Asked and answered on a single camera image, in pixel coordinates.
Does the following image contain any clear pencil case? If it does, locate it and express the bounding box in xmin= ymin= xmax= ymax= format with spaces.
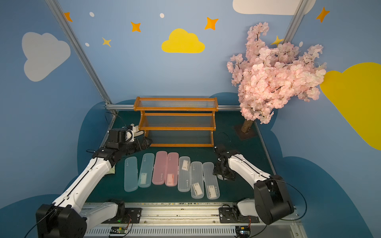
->
xmin=217 ymin=175 xmax=228 ymax=180
xmin=190 ymin=161 xmax=204 ymax=199
xmin=203 ymin=162 xmax=220 ymax=200
xmin=178 ymin=156 xmax=191 ymax=192

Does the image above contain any pink pencil case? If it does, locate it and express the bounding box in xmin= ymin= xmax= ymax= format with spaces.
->
xmin=152 ymin=151 xmax=168 ymax=185
xmin=165 ymin=152 xmax=179 ymax=186

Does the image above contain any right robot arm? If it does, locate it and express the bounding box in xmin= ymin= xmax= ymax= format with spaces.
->
xmin=213 ymin=146 xmax=294 ymax=225

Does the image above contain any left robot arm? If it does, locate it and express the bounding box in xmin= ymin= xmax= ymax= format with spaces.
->
xmin=36 ymin=126 xmax=152 ymax=238

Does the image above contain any orange three-tier shelf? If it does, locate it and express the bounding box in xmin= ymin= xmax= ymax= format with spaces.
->
xmin=134 ymin=97 xmax=218 ymax=147

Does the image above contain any right blue pencil case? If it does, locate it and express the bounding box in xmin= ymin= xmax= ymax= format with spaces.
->
xmin=138 ymin=153 xmax=155 ymax=188

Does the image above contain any blue pencil case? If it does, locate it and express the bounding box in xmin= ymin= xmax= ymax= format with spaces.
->
xmin=138 ymin=153 xmax=155 ymax=188
xmin=124 ymin=157 xmax=138 ymax=192

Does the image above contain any left blue pencil case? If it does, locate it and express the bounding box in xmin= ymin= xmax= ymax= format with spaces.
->
xmin=124 ymin=157 xmax=138 ymax=192

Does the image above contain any white cotton work glove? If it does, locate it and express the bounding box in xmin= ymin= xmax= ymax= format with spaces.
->
xmin=127 ymin=124 xmax=144 ymax=141

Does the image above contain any green black work glove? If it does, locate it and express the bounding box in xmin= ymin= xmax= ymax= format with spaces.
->
xmin=106 ymin=167 xmax=116 ymax=175

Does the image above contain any right circuit board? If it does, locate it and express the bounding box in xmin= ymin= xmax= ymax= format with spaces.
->
xmin=235 ymin=226 xmax=251 ymax=238

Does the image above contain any circuit board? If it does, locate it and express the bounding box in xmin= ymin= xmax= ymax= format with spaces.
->
xmin=110 ymin=227 xmax=128 ymax=236
xmin=235 ymin=226 xmax=251 ymax=238

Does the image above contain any left circuit board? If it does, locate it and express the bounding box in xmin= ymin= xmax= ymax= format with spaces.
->
xmin=110 ymin=227 xmax=128 ymax=236

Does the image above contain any pink cherry blossom tree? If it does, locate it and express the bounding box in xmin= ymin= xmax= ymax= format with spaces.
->
xmin=227 ymin=22 xmax=326 ymax=124

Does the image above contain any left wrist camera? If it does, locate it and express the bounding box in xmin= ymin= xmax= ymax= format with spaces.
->
xmin=126 ymin=124 xmax=140 ymax=142

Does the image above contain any aluminium back rail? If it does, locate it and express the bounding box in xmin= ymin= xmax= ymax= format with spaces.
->
xmin=106 ymin=104 xmax=241 ymax=112

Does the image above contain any aluminium rail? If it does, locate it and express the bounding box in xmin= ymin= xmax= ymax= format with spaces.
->
xmin=82 ymin=202 xmax=307 ymax=238
xmin=106 ymin=104 xmax=241 ymax=112

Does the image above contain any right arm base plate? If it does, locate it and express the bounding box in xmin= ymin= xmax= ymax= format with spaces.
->
xmin=218 ymin=206 xmax=260 ymax=224

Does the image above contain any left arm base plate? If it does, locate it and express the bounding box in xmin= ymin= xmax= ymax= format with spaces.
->
xmin=103 ymin=207 xmax=142 ymax=224

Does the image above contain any aluminium front rail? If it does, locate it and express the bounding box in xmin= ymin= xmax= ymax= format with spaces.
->
xmin=82 ymin=202 xmax=307 ymax=238

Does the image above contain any aluminium frame post left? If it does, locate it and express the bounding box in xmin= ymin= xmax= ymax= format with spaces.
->
xmin=44 ymin=0 xmax=113 ymax=105

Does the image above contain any aluminium frame post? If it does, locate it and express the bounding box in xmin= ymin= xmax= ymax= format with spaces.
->
xmin=44 ymin=0 xmax=113 ymax=105
xmin=283 ymin=0 xmax=310 ymax=42

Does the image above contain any aluminium frame post right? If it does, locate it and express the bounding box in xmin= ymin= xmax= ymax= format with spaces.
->
xmin=283 ymin=0 xmax=310 ymax=42

